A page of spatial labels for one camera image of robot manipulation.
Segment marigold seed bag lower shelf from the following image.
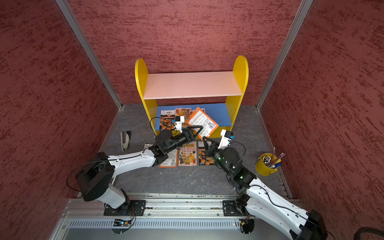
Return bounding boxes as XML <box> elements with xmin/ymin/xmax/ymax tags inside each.
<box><xmin>159</xmin><ymin>110</ymin><xmax>176</xmax><ymax>131</ymax></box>

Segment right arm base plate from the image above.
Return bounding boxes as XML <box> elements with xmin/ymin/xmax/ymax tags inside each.
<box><xmin>222</xmin><ymin>200</ymin><xmax>249</xmax><ymax>217</ymax></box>

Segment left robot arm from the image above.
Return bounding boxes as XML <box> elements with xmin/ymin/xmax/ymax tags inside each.
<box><xmin>76</xmin><ymin>126</ymin><xmax>203</xmax><ymax>209</ymax></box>

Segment orange seed bag shelf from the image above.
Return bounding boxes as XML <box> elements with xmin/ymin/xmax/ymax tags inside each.
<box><xmin>186</xmin><ymin>114</ymin><xmax>219</xmax><ymax>140</ymax></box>

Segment sunflower shop seed bag top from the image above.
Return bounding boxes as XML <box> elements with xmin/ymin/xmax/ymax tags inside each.
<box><xmin>178</xmin><ymin>142</ymin><xmax>198</xmax><ymax>167</ymax></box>

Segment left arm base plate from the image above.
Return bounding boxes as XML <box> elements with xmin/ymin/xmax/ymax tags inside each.
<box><xmin>104</xmin><ymin>200</ymin><xmax>147</xmax><ymax>217</ymax></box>

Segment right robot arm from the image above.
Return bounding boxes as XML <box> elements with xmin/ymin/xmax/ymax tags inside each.
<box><xmin>203</xmin><ymin>137</ymin><xmax>329</xmax><ymax>240</ymax></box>

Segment right aluminium corner post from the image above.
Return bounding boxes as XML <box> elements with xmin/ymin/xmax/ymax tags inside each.
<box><xmin>256</xmin><ymin>0</ymin><xmax>313</xmax><ymax>112</ymax></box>

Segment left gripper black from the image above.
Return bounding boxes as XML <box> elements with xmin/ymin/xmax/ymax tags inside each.
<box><xmin>165</xmin><ymin>125</ymin><xmax>203</xmax><ymax>153</ymax></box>

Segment aluminium corner post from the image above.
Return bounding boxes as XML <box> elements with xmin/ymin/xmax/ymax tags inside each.
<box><xmin>256</xmin><ymin>0</ymin><xmax>313</xmax><ymax>112</ymax></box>
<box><xmin>55</xmin><ymin>0</ymin><xmax>124</xmax><ymax>111</ymax></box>

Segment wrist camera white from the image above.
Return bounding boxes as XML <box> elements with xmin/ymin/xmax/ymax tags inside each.
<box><xmin>172</xmin><ymin>116</ymin><xmax>185</xmax><ymax>133</ymax></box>
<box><xmin>218</xmin><ymin>130</ymin><xmax>235</xmax><ymax>150</ymax></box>

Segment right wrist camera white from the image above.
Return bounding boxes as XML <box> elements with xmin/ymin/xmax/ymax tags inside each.
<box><xmin>218</xmin><ymin>130</ymin><xmax>235</xmax><ymax>150</ymax></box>

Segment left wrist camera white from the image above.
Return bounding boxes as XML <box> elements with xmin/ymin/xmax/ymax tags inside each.
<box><xmin>172</xmin><ymin>116</ymin><xmax>185</xmax><ymax>133</ymax></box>

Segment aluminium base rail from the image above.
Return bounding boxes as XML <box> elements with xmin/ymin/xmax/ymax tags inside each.
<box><xmin>51</xmin><ymin>194</ymin><xmax>290</xmax><ymax>240</ymax></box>

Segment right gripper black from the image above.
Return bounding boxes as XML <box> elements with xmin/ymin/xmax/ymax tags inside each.
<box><xmin>202</xmin><ymin>136</ymin><xmax>233</xmax><ymax>175</ymax></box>

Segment yellow shelf unit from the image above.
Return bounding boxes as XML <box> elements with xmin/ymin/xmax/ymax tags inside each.
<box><xmin>135</xmin><ymin>56</ymin><xmax>249</xmax><ymax>138</ymax></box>

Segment marigold seed bag top shelf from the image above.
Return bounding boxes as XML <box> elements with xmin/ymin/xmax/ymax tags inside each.
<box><xmin>198</xmin><ymin>148</ymin><xmax>214</xmax><ymax>166</ymax></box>

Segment orange bordered seed bag top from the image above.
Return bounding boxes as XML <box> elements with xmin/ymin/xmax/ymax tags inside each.
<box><xmin>159</xmin><ymin>149</ymin><xmax>179</xmax><ymax>168</ymax></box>

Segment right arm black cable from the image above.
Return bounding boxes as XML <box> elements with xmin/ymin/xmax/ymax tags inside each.
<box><xmin>230</xmin><ymin>140</ymin><xmax>337</xmax><ymax>240</ymax></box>

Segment left aluminium corner post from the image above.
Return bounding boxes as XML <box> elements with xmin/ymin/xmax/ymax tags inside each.
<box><xmin>55</xmin><ymin>0</ymin><xmax>124</xmax><ymax>111</ymax></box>

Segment stapler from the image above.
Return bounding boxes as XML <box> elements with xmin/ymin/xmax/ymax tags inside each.
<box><xmin>120</xmin><ymin>131</ymin><xmax>131</xmax><ymax>152</ymax></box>

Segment yellow pen cup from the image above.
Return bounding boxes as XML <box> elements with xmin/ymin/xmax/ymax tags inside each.
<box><xmin>255</xmin><ymin>149</ymin><xmax>286</xmax><ymax>176</ymax></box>

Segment marigold seed bag shelf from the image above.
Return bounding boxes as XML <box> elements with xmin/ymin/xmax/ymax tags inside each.
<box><xmin>159</xmin><ymin>110</ymin><xmax>176</xmax><ymax>131</ymax></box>
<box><xmin>198</xmin><ymin>148</ymin><xmax>214</xmax><ymax>166</ymax></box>

